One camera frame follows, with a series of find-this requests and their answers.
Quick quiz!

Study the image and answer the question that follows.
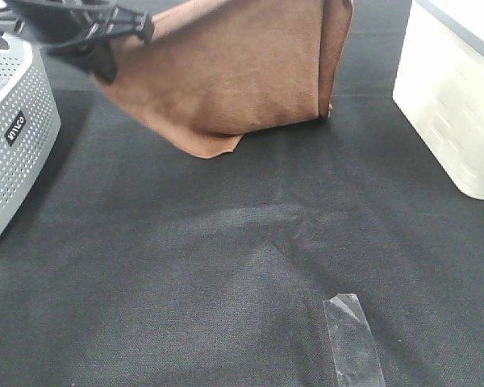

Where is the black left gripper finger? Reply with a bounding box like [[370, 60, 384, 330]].
[[46, 42, 117, 84]]

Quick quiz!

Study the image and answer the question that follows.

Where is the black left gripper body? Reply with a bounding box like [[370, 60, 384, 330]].
[[0, 1, 154, 50]]

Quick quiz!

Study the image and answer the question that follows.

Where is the brown microfiber towel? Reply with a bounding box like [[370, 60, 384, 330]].
[[99, 1, 353, 159]]

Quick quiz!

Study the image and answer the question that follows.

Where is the grey perforated laundry basket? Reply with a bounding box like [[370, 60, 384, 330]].
[[0, 34, 61, 236]]

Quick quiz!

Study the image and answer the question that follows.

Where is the black table cloth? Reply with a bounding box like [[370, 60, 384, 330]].
[[0, 1, 484, 386]]

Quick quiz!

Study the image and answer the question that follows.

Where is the white plastic bin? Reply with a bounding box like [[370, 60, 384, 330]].
[[392, 1, 484, 200]]

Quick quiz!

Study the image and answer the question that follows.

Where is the clear tape strip right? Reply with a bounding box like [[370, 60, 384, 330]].
[[323, 293, 386, 387]]

